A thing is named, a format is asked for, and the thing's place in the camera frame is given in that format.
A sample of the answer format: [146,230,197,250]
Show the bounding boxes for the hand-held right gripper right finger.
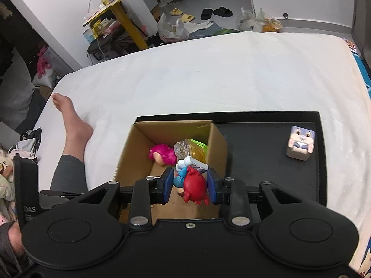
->
[206,167,324,228]

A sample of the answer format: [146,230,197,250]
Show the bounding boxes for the cream plush toy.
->
[0,148,18,202]

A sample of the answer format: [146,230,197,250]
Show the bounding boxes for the pile of clothes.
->
[188,20,241,39]

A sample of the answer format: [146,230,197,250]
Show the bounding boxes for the bunny print cube box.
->
[286,126,316,161]

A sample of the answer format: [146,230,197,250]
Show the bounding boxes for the red crab figurine with bottle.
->
[173,139,211,205]

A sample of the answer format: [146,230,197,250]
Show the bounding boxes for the dark grey cloth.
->
[351,0,371,55]

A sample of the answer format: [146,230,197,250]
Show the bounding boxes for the cardboard box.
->
[114,120,229,223]

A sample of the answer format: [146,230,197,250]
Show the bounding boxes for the white blanket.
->
[38,31,371,267]

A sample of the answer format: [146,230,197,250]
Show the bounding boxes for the blue printed bed sheet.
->
[342,38,371,278]

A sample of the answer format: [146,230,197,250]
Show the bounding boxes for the white plastic bag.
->
[157,13,189,43]

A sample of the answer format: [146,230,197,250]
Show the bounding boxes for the grey cushion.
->
[0,49,36,122]

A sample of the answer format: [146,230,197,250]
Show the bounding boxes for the clear plastic bag with food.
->
[236,7,283,33]

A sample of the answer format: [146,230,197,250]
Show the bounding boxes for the person's leg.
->
[50,93,94,193]

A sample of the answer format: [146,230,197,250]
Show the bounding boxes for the black and white cloth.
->
[9,127,42,163]

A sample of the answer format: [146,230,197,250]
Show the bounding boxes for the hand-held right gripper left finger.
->
[71,167,176,228]

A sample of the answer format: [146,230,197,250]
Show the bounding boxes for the person's left forearm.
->
[0,221,28,278]

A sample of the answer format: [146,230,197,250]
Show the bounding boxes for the pink haired figurine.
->
[149,144,177,165]

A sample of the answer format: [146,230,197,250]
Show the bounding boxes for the black tray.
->
[136,111,328,209]

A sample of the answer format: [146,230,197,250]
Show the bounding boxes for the yellow side table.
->
[81,0,149,51]

